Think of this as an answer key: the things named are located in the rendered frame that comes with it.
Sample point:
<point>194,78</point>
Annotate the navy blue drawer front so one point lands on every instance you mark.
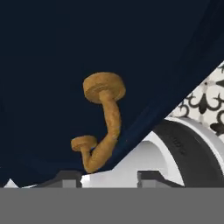
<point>52,43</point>

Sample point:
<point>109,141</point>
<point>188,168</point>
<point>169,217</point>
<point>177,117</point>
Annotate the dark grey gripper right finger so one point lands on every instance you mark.
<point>148,180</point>

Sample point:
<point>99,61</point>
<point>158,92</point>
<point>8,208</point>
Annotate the white and black round object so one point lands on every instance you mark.
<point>192,151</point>

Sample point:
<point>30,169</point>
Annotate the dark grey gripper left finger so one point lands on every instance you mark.
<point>70,181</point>

